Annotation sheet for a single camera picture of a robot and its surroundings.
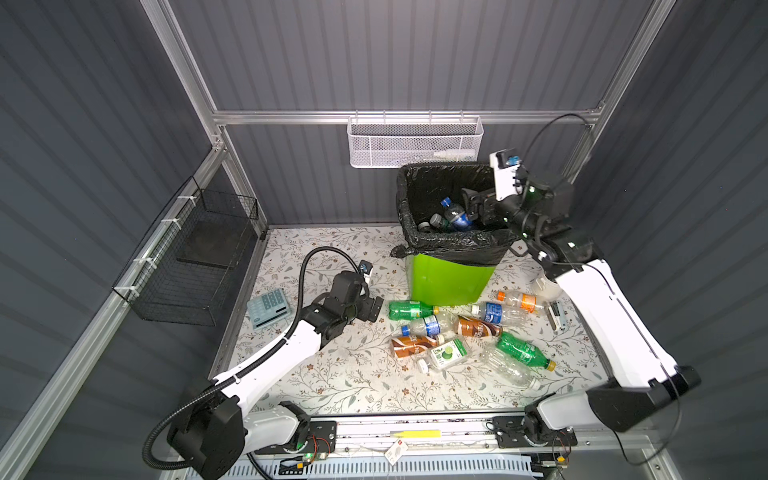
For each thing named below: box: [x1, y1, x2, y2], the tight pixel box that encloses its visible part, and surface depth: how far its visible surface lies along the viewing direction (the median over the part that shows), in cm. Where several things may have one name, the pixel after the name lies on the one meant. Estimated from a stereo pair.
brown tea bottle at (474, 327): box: [456, 316, 503, 337], surface depth 89 cm
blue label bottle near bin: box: [471, 302, 504, 325], surface depth 92 cm
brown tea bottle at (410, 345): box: [391, 335, 438, 358], surface depth 86 cm
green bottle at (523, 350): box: [496, 331, 557, 372], surface depth 84 cm
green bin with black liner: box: [391, 162, 516, 306], surface depth 86 cm
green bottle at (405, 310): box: [387, 300, 441, 322], surface depth 95 cm
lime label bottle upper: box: [416, 338, 469, 373], surface depth 85 cm
